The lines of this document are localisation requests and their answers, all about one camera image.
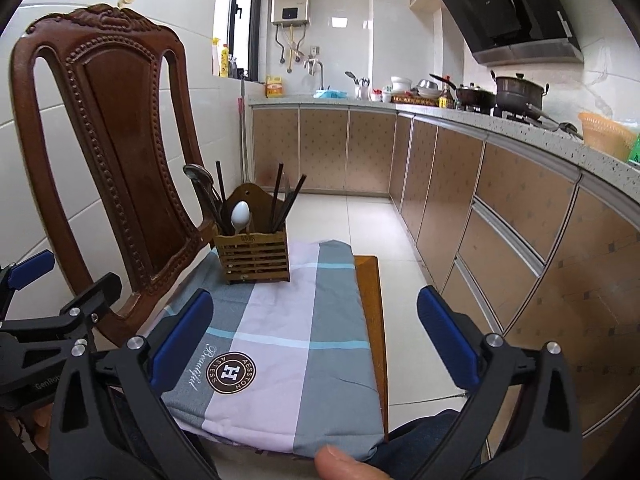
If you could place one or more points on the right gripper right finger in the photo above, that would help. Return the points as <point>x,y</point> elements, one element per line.
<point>521,418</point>

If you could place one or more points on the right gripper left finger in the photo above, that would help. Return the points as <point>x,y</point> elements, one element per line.
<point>109,420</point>

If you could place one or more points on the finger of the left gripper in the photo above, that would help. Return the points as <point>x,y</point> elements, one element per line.
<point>17,276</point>

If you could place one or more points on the steel ladle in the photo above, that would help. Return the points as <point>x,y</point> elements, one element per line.
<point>203,183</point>

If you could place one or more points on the black chopstick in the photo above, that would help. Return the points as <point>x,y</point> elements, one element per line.
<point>220,179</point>
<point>288,204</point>
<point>274,198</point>

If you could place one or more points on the kitchen cabinet run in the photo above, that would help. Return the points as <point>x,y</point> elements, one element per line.
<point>528,232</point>

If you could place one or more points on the left hand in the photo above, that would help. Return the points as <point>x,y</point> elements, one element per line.
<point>34,426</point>

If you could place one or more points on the right hand thumb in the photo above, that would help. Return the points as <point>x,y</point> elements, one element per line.
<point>333,464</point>

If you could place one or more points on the carved wooden chair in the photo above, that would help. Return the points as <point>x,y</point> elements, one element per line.
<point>107,64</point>

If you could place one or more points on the plaid grey pink cloth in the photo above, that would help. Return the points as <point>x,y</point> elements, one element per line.
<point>283,367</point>

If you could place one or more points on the wooden utensil holder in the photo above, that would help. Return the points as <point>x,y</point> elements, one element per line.
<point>257,254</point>

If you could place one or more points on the white ceramic spoon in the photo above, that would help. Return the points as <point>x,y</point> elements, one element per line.
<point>240,216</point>

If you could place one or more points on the orange woven basket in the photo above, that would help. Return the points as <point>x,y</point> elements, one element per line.
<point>606,136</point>

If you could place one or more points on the yellow box on counter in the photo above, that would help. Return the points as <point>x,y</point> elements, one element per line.
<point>274,87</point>

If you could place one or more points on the grey cooking pot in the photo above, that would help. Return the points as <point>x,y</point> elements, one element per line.
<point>518,95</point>

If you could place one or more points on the black frying pan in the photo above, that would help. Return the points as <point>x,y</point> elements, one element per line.
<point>469,96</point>

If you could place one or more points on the steel faucet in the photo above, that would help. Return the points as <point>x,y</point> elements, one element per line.
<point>314,68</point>

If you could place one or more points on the black range hood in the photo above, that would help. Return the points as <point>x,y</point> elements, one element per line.
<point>507,32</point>

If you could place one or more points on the mop with long handle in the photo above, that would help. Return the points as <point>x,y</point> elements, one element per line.
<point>242,127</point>

